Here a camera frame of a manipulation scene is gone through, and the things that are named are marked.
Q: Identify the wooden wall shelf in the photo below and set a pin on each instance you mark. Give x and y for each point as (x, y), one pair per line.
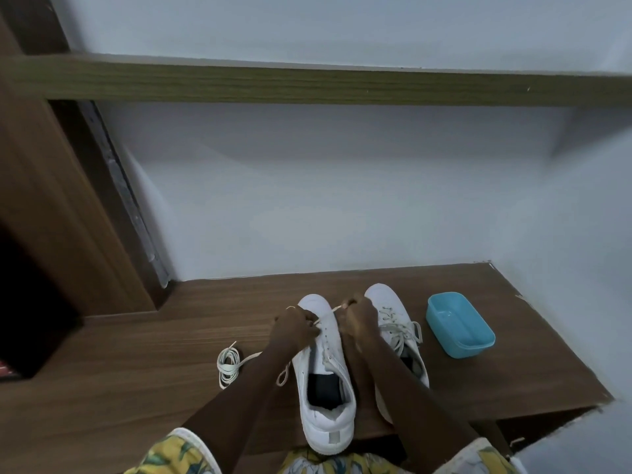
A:
(321, 83)

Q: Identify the person's right forearm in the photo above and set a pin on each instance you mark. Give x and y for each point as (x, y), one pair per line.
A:
(419, 404)

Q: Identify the person's right hand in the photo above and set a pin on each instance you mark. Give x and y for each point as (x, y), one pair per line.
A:
(360, 320)

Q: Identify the person's left forearm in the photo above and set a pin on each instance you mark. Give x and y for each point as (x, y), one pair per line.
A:
(242, 404)

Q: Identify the person's left hand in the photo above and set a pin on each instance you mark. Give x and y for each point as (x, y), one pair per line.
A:
(294, 333)

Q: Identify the cream shoelace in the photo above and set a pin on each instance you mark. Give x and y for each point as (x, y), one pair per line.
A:
(402, 330)
(228, 365)

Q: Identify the white sneaker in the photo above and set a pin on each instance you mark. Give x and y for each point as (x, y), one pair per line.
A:
(326, 434)
(385, 296)

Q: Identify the blue plastic basket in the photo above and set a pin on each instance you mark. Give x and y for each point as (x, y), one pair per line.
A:
(464, 350)

